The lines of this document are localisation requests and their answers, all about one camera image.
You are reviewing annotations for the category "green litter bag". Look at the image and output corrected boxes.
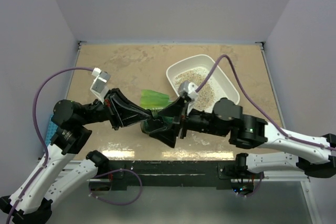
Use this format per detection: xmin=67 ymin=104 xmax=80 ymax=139
xmin=140 ymin=90 xmax=173 ymax=134

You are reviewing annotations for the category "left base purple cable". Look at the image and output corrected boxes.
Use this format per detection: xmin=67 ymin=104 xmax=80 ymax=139
xmin=88 ymin=168 xmax=144 ymax=205

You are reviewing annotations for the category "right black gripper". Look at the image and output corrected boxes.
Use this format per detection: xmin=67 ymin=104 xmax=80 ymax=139
xmin=150 ymin=94 xmax=229 ymax=147

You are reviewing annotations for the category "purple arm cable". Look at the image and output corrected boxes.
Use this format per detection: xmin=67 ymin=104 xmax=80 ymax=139
xmin=5 ymin=66 xmax=95 ymax=224
xmin=196 ymin=54 xmax=336 ymax=151

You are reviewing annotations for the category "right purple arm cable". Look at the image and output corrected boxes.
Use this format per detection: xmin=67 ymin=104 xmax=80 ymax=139
xmin=196 ymin=54 xmax=336 ymax=151

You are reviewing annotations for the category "blue perforated block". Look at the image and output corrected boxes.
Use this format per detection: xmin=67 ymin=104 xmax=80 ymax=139
xmin=45 ymin=115 xmax=58 ymax=146

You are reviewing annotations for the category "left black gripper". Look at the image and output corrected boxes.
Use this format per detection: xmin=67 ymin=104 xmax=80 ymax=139
xmin=78 ymin=87 xmax=152 ymax=129

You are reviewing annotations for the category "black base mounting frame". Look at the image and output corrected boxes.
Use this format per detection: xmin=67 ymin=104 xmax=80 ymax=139
xmin=95 ymin=161 xmax=264 ymax=192

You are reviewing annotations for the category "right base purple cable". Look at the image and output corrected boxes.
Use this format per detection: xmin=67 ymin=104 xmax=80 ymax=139
xmin=236 ymin=174 xmax=265 ymax=198

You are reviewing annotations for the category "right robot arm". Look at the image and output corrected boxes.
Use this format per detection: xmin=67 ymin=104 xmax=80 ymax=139
xmin=143 ymin=98 xmax=335 ymax=178

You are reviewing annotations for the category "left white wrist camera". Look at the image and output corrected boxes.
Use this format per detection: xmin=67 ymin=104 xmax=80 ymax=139
xmin=90 ymin=68 xmax=111 ymax=103

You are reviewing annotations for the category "cat litter pile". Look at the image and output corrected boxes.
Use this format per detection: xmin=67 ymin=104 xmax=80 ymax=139
xmin=174 ymin=68 xmax=218 ymax=112

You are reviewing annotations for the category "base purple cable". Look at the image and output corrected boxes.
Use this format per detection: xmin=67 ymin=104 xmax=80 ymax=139
xmin=88 ymin=168 xmax=144 ymax=205
xmin=236 ymin=174 xmax=265 ymax=198

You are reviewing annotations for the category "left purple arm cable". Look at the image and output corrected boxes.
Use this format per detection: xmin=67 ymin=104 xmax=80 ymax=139
xmin=5 ymin=66 xmax=95 ymax=224

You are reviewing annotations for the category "white litter box tray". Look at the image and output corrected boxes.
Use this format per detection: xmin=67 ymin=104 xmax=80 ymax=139
xmin=165 ymin=54 xmax=240 ymax=114

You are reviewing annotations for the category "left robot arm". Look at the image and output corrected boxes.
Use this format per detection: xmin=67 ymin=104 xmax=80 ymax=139
xmin=1 ymin=89 xmax=153 ymax=223

